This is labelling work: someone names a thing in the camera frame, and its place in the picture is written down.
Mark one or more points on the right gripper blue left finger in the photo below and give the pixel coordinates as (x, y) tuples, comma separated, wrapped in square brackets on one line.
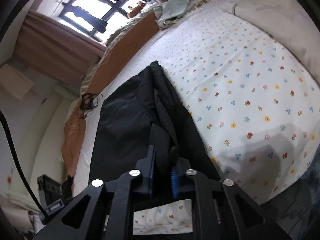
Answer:
[(146, 168)]

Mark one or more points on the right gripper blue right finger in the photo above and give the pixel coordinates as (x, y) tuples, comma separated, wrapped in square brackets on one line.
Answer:
[(180, 182)]

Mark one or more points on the black jacket with yellow patch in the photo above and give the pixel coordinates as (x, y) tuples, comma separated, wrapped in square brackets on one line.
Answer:
[(146, 111)]

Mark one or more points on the orange blanket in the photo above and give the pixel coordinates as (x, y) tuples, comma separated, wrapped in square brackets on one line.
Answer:
[(74, 131)]

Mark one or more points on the white floral bed sheet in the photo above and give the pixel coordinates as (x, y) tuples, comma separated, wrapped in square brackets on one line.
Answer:
[(254, 104)]

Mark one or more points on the crumpled white patterned cloth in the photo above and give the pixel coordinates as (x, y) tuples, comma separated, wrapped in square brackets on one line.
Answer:
[(169, 12)]

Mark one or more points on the pink curtain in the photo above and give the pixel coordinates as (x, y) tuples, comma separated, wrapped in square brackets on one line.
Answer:
[(56, 50)]

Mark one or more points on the beige cloth at bed edge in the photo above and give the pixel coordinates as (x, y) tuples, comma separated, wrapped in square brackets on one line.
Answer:
[(288, 23)]

